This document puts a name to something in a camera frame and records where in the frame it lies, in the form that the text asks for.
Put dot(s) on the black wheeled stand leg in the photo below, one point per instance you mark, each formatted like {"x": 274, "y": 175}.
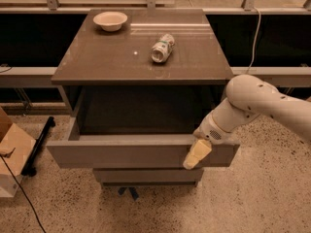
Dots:
{"x": 29, "y": 169}

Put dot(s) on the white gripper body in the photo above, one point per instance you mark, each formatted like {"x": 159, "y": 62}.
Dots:
{"x": 210, "y": 130}

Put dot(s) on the blue tape cross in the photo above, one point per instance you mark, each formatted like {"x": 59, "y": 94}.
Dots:
{"x": 132, "y": 190}

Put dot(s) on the white paper bowl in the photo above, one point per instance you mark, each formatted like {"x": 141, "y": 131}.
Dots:
{"x": 110, "y": 21}

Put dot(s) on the grey top drawer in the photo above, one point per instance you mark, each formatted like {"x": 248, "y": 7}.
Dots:
{"x": 133, "y": 126}

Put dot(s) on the crushed white can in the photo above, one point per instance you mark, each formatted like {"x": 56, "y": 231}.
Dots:
{"x": 162, "y": 48}

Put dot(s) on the cardboard box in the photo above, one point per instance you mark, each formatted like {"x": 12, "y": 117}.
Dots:
{"x": 15, "y": 147}

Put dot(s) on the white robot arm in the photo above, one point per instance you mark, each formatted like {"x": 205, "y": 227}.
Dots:
{"x": 247, "y": 97}

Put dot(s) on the grey drawer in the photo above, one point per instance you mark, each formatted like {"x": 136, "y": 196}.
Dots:
{"x": 133, "y": 126}
{"x": 148, "y": 175}

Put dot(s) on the grey bottom drawer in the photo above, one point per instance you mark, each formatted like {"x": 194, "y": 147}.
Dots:
{"x": 148, "y": 175}

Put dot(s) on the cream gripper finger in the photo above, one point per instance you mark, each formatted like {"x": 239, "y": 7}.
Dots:
{"x": 199, "y": 150}

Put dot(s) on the grey drawer cabinet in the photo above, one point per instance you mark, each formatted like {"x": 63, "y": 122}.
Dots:
{"x": 91, "y": 42}

